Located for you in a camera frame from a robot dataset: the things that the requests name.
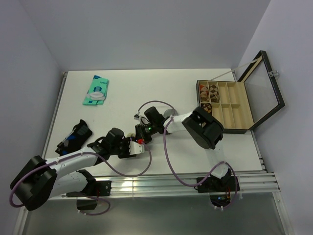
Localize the grey sock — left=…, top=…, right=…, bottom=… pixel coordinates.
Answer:
left=163, top=109, right=178, bottom=118

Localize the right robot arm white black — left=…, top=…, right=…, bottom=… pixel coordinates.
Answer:
left=134, top=106, right=229, bottom=191

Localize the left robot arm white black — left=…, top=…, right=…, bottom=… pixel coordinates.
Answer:
left=9, top=128, right=144, bottom=211

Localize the black blue sock pair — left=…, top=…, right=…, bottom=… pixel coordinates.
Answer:
left=55, top=119, right=93, bottom=156

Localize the teal patterned sock pair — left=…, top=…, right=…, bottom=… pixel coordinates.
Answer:
left=83, top=75, right=109, bottom=106

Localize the dark checkered rolled sock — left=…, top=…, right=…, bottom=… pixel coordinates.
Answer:
left=201, top=103, right=213, bottom=113

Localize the orange brown rolled sock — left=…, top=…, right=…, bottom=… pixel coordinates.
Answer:
left=199, top=85, right=209, bottom=102

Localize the brown checkered rolled sock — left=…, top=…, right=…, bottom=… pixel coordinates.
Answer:
left=209, top=84, right=220, bottom=103

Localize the black compartment box with lid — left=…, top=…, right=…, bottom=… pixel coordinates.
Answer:
left=196, top=50, right=285, bottom=134

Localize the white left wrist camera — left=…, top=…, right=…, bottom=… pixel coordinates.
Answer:
left=129, top=141, right=145, bottom=155

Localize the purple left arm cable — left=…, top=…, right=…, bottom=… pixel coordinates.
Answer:
left=8, top=139, right=153, bottom=216

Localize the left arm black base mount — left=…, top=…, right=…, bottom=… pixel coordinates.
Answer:
left=66, top=181, right=112, bottom=215

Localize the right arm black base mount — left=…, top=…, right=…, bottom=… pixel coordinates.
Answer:
left=194, top=176, right=240, bottom=207

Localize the aluminium frame rail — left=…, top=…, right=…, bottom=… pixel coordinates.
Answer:
left=23, top=172, right=281, bottom=200

